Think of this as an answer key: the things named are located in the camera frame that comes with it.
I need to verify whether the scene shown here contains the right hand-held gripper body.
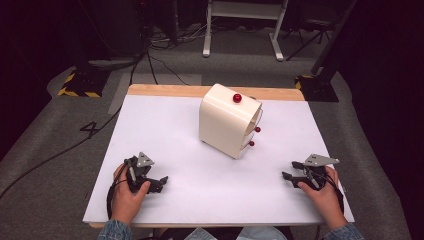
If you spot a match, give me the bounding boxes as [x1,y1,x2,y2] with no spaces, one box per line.
[291,153,341,192]

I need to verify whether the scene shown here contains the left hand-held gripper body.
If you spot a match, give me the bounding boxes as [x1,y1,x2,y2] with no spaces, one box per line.
[124,151,165,195]

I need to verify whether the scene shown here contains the white mini drawer cabinet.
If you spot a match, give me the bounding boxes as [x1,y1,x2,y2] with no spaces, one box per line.
[198,83,264,160]

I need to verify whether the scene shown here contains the person's right hand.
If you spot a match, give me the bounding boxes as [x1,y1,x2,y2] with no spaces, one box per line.
[297,165,350,232]

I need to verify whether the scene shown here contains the person's left hand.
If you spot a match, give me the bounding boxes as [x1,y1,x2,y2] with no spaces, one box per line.
[110,163,152,226]

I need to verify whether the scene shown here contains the white table mat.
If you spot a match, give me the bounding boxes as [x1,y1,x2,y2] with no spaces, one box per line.
[82,94,356,225]

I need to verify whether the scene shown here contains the white drawer with red knob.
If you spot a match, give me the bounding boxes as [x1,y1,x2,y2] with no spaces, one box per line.
[244,109,264,137]
[239,132,257,159]

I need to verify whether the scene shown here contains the black yellow striped stand base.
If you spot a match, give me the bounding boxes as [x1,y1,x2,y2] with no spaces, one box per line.
[57,68,111,99]
[294,73,340,103]

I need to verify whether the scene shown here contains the black tripod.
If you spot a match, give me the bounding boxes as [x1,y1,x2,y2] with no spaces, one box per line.
[285,18,334,62]

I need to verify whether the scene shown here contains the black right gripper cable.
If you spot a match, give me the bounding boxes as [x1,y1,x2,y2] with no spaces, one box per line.
[304,168,345,215]

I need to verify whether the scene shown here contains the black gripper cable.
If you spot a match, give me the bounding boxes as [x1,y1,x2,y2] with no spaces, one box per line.
[304,168,345,215]
[106,159,134,220]

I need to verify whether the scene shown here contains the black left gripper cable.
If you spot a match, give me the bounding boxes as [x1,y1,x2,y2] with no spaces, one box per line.
[106,159,134,220]

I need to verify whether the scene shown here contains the long black floor cable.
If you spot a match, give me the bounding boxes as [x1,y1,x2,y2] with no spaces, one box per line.
[0,49,151,200]

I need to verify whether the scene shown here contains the black slanted stand post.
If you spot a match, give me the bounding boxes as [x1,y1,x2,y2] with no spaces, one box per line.
[310,0,359,76]

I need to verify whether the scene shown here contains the white desk frame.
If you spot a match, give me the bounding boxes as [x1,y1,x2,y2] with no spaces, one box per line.
[202,0,290,62]

